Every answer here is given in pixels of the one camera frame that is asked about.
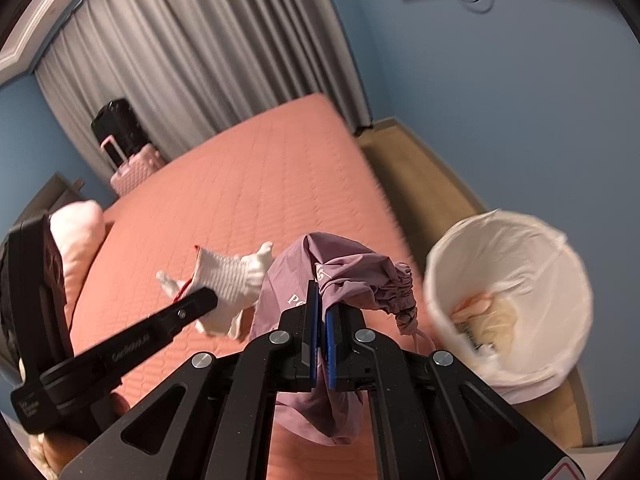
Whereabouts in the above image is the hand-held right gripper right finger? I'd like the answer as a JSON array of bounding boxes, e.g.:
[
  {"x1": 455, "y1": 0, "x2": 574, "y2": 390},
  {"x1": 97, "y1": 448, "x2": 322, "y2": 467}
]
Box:
[{"x1": 324, "y1": 305, "x2": 586, "y2": 480}]

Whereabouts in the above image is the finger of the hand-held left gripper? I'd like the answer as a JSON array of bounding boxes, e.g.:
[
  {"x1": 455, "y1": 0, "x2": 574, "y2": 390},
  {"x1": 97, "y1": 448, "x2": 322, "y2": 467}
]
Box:
[{"x1": 70, "y1": 287, "x2": 219, "y2": 378}]

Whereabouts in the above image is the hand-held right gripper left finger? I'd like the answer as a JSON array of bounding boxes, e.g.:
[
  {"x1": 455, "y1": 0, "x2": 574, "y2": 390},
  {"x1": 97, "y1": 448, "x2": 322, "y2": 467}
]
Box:
[{"x1": 57, "y1": 280, "x2": 321, "y2": 480}]

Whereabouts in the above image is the purple drawstring bag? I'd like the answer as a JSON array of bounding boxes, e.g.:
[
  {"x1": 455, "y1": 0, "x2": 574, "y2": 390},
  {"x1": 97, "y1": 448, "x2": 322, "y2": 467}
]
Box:
[{"x1": 247, "y1": 231, "x2": 436, "y2": 448}]

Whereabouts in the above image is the white sock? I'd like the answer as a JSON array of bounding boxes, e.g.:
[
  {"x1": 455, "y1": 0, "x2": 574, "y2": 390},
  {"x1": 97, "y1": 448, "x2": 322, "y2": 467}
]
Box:
[{"x1": 156, "y1": 241, "x2": 275, "y2": 338}]

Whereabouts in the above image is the pink cloth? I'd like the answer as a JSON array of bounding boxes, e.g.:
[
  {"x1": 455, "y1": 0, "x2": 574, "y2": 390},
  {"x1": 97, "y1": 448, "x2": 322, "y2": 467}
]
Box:
[{"x1": 450, "y1": 292, "x2": 496, "y2": 323}]

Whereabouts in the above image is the beige mesh net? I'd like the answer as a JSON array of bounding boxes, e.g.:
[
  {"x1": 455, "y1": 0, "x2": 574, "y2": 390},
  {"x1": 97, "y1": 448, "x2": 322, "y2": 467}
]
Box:
[{"x1": 470, "y1": 297, "x2": 521, "y2": 356}]

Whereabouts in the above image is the trash bin with white liner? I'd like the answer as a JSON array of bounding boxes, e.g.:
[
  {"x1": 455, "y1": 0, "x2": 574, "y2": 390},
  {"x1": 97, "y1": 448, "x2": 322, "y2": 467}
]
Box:
[{"x1": 422, "y1": 208, "x2": 595, "y2": 403}]

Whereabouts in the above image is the person's left hand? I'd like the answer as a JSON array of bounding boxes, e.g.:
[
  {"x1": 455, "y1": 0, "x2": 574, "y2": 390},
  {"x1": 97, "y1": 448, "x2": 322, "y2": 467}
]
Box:
[{"x1": 42, "y1": 392, "x2": 131, "y2": 472}]

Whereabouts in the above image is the pale pink pillow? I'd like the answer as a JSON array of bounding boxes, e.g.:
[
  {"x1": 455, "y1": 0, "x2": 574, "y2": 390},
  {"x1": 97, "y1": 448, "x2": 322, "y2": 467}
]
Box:
[{"x1": 49, "y1": 200, "x2": 106, "y2": 311}]

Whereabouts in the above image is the dark headboard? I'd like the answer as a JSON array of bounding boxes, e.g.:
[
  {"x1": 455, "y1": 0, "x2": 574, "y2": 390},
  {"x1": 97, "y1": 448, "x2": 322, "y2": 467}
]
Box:
[{"x1": 10, "y1": 172, "x2": 86, "y2": 231}]

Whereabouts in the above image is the pink suitcase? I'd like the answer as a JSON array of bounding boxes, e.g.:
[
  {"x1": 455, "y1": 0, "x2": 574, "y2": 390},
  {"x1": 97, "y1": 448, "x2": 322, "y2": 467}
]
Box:
[{"x1": 100, "y1": 136, "x2": 167, "y2": 197}]

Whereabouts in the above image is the pink quilted bed mattress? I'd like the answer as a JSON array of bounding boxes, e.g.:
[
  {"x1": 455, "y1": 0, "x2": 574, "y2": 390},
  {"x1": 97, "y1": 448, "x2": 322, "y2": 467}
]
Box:
[{"x1": 65, "y1": 92, "x2": 436, "y2": 480}]

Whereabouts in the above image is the black suitcase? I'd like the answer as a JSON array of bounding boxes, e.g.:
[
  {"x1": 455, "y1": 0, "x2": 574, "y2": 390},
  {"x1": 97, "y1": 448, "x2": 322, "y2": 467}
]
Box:
[{"x1": 91, "y1": 100, "x2": 146, "y2": 158}]

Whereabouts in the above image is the grey curtain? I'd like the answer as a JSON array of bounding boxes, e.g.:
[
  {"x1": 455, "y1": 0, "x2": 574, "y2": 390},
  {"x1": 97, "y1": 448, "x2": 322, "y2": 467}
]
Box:
[{"x1": 32, "y1": 0, "x2": 373, "y2": 161}]

